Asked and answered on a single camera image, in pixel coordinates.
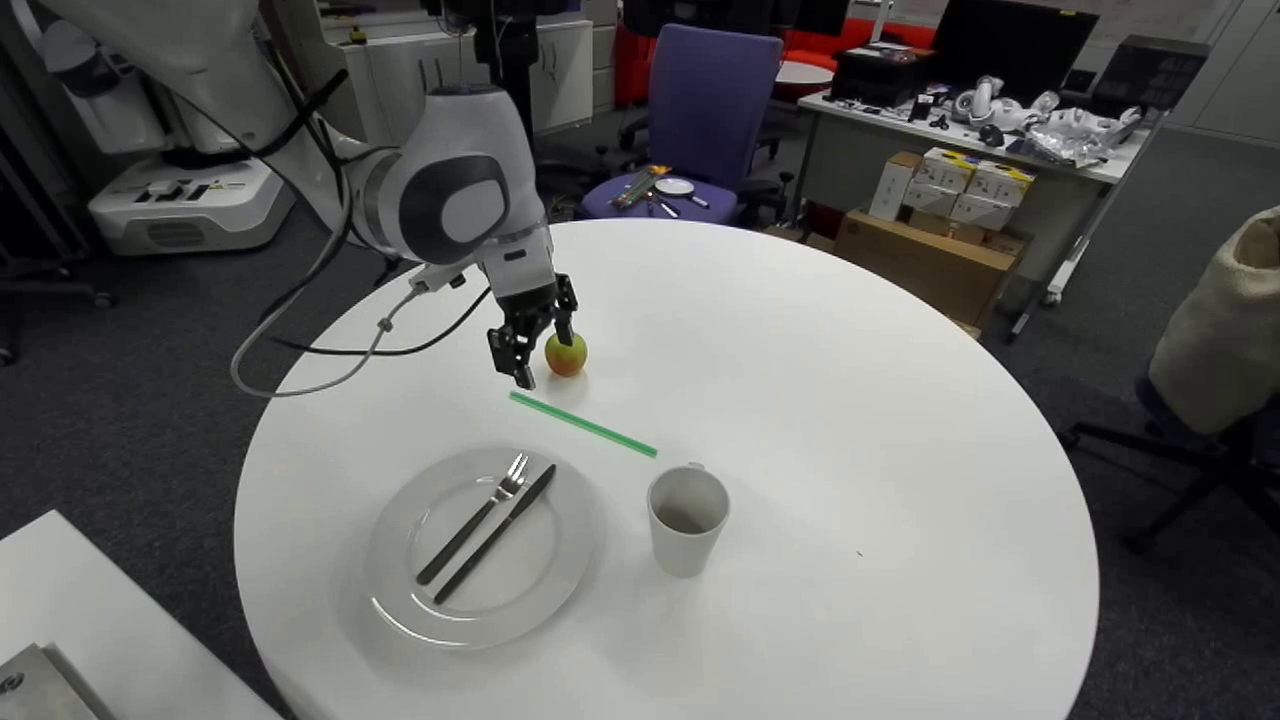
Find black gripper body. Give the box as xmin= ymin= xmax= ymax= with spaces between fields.
xmin=489 ymin=269 xmax=581 ymax=342

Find green straw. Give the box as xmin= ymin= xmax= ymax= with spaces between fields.
xmin=510 ymin=387 xmax=661 ymax=461

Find white mug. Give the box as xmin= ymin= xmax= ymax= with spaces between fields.
xmin=644 ymin=461 xmax=733 ymax=579

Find yellow-red apple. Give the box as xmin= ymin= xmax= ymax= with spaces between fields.
xmin=542 ymin=333 xmax=592 ymax=380

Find green striped package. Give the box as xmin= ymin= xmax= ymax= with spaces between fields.
xmin=612 ymin=164 xmax=671 ymax=211

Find white plate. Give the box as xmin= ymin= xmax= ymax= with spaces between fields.
xmin=366 ymin=443 xmax=600 ymax=655

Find purple office chair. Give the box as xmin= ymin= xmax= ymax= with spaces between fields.
xmin=576 ymin=18 xmax=787 ymax=227

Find white cabinet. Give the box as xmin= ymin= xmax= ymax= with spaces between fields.
xmin=318 ymin=8 xmax=597 ymax=144

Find white cluttered desk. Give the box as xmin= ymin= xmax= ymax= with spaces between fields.
xmin=795 ymin=89 xmax=1152 ymax=312

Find white floor machine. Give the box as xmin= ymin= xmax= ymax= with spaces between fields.
xmin=84 ymin=144 xmax=296 ymax=261

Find brown cardboard box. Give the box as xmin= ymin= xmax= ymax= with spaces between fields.
xmin=838 ymin=206 xmax=1034 ymax=333

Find white cardboard boxes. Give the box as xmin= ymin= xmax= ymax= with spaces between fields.
xmin=870 ymin=144 xmax=1038 ymax=230

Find white side table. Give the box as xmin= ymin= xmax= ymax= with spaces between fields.
xmin=0 ymin=506 xmax=285 ymax=720

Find white robot parts pile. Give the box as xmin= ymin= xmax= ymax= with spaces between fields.
xmin=917 ymin=75 xmax=1152 ymax=170

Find large black monitor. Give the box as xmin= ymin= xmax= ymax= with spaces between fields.
xmin=932 ymin=0 xmax=1105 ymax=103

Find grey box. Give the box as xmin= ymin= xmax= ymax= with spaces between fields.
xmin=0 ymin=639 xmax=115 ymax=720

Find small black monitor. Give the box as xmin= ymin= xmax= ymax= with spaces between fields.
xmin=1093 ymin=35 xmax=1214 ymax=117

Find chair with beige jacket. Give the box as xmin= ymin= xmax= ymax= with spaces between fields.
xmin=1072 ymin=205 xmax=1280 ymax=550

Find black-handled fork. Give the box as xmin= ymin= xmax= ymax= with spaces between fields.
xmin=412 ymin=450 xmax=534 ymax=589

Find black-handled knife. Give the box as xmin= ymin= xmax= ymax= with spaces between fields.
xmin=431 ymin=461 xmax=561 ymax=609

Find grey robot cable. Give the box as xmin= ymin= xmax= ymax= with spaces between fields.
xmin=228 ymin=63 xmax=497 ymax=400

